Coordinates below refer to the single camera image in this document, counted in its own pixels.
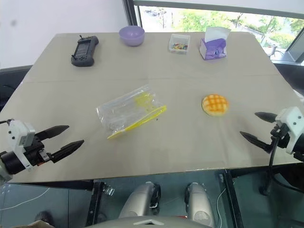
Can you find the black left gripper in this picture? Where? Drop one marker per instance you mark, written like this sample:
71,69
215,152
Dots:
35,152

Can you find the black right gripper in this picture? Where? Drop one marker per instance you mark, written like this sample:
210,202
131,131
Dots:
283,140

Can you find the yellow pineapple bun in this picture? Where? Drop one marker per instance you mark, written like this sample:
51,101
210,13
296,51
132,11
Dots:
215,104

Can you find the clear yellow zipper bag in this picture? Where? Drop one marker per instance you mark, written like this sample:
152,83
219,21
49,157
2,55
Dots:
123,111

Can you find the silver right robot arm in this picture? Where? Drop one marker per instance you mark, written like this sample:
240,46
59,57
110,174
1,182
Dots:
299,152

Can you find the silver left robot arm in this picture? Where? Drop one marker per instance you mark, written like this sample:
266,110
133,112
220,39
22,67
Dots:
12,164

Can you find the black table leg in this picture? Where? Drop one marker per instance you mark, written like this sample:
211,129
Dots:
232,199
96,204

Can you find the black seat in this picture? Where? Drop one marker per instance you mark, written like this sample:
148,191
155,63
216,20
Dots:
14,80

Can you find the purple tissue pack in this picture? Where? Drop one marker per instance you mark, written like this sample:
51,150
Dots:
213,50

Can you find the black handheld controller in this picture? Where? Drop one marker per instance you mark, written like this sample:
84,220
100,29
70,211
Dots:
84,51

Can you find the silver right robot leg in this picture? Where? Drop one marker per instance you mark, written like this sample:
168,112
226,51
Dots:
199,204

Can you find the silver robot leg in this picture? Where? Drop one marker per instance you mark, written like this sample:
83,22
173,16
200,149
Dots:
199,204
137,202

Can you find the silver left robot leg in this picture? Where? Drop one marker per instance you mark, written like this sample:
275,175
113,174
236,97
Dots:
137,202

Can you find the grey robot torso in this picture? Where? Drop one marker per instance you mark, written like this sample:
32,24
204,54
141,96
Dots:
147,223

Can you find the purple plastic bowl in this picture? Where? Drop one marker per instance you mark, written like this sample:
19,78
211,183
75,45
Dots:
131,38

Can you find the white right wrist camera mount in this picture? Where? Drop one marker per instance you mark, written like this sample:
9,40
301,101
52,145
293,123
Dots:
291,118

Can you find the dark window frame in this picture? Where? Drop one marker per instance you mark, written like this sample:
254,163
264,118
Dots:
213,7

